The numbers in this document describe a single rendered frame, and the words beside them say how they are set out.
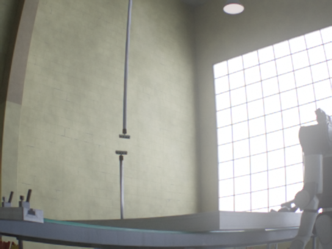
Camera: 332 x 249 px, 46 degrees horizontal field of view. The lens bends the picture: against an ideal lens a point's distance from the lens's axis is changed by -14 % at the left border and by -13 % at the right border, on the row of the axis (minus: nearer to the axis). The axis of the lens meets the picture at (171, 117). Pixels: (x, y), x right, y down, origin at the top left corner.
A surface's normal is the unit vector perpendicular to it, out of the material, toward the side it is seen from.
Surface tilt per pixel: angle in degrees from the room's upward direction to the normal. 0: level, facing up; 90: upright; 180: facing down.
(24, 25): 90
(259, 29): 90
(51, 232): 90
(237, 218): 90
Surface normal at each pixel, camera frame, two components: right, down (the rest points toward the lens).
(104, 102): 0.73, -0.22
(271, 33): -0.68, -0.22
